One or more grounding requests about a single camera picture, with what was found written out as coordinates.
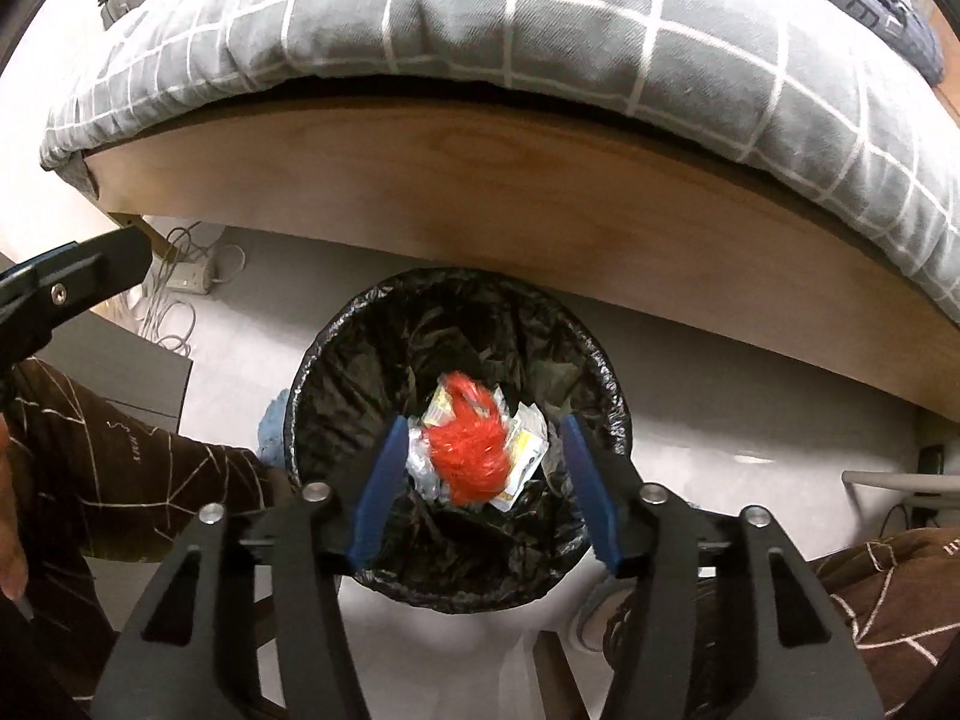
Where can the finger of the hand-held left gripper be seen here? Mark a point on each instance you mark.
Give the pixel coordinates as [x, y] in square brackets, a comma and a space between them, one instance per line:
[90, 277]

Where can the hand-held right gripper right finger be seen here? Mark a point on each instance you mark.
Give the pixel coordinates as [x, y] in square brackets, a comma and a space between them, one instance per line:
[592, 499]

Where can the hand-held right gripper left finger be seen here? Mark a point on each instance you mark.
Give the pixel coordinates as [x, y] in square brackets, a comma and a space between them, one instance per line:
[379, 491]

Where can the yellow white snack wrapper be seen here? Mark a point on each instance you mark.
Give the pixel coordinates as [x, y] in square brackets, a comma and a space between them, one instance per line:
[525, 454]

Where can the red plastic bag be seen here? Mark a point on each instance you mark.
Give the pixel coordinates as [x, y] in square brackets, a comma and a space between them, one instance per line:
[469, 450]

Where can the round bin with black bag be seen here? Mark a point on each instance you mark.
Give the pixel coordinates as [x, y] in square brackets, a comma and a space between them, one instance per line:
[352, 360]

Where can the person's left hand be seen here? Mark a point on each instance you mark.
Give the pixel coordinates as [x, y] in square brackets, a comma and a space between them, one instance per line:
[7, 525]

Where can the clear plastic wrapper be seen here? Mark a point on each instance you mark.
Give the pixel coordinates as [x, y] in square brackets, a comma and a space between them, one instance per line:
[421, 465]

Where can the person's left leg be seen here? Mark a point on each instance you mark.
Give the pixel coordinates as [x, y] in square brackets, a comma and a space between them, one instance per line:
[112, 480]

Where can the person's leg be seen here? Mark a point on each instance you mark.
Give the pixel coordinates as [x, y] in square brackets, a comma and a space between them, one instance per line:
[885, 600]
[112, 480]

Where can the person's right leg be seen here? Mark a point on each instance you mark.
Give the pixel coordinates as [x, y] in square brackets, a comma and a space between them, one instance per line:
[885, 600]

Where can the grey checked duvet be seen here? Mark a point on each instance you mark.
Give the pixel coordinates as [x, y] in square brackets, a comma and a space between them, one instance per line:
[525, 15]

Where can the dark blue cloth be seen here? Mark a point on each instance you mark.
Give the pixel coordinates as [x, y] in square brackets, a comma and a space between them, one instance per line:
[862, 0]

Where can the wooden bed frame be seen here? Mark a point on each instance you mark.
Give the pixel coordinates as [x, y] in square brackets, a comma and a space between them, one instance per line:
[487, 180]

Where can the black wall plug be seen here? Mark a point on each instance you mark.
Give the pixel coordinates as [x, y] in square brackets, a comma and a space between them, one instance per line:
[934, 459]

